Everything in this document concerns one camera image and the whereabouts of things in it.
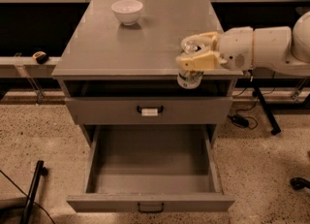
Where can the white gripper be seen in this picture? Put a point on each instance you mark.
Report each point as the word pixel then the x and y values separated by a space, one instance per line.
pixel 234 48

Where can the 7up soda can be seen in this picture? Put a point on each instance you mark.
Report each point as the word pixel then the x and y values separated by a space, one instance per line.
pixel 189 79

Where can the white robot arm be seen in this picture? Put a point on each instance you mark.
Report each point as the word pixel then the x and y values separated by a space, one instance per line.
pixel 281 49

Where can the grey closed upper drawer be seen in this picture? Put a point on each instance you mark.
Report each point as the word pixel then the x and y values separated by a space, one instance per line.
pixel 149 110

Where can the grey drawer cabinet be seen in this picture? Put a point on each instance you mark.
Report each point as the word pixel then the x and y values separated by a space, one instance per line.
pixel 105 58

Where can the grey open lower drawer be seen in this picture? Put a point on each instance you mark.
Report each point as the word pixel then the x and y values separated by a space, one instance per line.
pixel 151 169

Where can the white ceramic bowl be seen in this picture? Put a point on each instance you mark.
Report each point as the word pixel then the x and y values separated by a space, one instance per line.
pixel 127 12

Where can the black stand leg right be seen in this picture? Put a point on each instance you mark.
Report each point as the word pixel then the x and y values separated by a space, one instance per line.
pixel 275 127

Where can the black caster wheel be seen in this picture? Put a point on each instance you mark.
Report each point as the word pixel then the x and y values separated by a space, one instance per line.
pixel 298 183

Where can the black yellow tape measure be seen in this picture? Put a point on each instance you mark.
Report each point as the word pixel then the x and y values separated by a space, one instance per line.
pixel 40 57

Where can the black chair base left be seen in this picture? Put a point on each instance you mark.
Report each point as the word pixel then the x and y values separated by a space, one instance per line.
pixel 28 201

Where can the black power adapter with cable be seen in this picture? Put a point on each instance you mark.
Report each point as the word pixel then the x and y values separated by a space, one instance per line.
pixel 244 121

